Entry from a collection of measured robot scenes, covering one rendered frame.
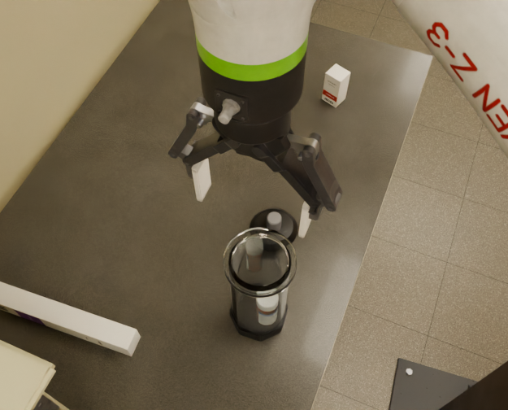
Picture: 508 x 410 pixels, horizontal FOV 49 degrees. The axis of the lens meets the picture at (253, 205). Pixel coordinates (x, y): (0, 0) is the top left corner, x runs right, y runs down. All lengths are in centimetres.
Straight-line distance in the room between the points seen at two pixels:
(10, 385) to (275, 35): 31
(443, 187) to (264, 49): 200
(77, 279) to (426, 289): 139
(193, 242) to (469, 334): 129
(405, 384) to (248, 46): 168
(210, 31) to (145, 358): 70
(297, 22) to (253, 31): 3
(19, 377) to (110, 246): 70
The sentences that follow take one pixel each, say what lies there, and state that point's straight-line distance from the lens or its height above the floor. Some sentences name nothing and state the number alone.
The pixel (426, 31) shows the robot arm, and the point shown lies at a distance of 45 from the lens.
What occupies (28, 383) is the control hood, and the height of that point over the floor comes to 151.
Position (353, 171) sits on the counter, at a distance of 118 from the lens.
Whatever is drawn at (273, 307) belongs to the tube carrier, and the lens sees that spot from 88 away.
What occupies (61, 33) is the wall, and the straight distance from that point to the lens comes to 127.
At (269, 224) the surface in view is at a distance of 103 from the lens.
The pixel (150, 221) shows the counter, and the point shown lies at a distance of 112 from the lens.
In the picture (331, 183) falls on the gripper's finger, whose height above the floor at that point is 141.
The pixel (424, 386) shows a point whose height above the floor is 1.
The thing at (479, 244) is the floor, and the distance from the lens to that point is 230.
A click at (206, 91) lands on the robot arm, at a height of 154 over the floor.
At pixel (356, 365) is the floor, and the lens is 200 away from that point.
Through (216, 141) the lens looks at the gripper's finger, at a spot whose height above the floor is 143.
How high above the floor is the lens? 190
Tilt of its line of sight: 59 degrees down
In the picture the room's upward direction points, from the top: straight up
